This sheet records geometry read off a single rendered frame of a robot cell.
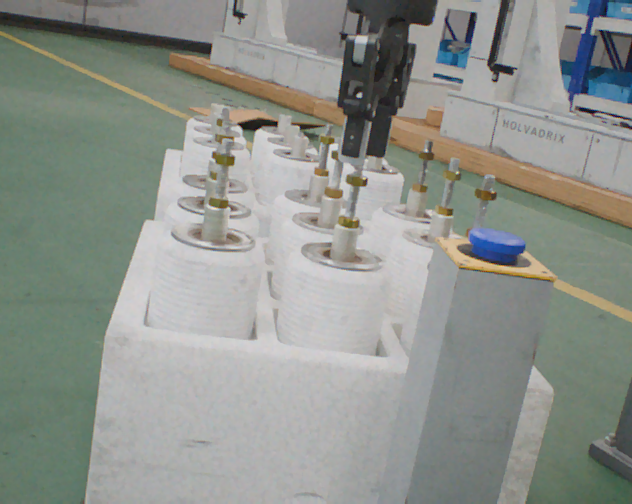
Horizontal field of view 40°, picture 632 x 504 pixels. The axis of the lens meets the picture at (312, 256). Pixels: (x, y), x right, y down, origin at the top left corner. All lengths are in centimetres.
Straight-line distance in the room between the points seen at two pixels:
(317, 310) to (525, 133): 257
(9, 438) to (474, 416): 50
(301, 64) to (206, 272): 378
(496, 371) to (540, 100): 289
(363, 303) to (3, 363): 50
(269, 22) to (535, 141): 231
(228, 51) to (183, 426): 449
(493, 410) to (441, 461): 5
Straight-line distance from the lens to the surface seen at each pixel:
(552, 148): 320
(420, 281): 80
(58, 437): 95
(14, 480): 88
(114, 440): 77
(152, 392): 75
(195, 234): 79
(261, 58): 484
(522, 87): 355
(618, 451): 114
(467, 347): 62
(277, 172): 128
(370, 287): 76
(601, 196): 295
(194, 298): 75
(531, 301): 62
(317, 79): 436
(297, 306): 77
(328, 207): 89
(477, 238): 62
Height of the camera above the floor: 45
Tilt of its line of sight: 15 degrees down
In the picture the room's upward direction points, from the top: 10 degrees clockwise
